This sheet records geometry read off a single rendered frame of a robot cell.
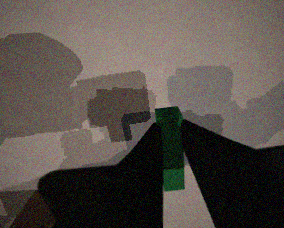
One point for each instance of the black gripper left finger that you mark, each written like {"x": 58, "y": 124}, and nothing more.
{"x": 136, "y": 182}

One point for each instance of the green rectangular post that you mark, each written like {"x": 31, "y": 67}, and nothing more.
{"x": 170, "y": 119}

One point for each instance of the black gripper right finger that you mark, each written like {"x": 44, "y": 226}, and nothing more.
{"x": 233, "y": 178}

